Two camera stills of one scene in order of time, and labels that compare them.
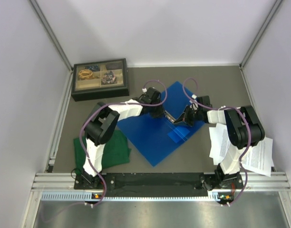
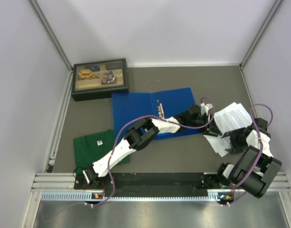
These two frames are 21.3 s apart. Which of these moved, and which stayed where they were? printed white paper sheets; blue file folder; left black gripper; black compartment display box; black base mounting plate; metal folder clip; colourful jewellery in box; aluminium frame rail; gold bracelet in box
Moved: metal folder clip; blue file folder; printed white paper sheets; left black gripper
Stayed: black base mounting plate; black compartment display box; aluminium frame rail; gold bracelet in box; colourful jewellery in box
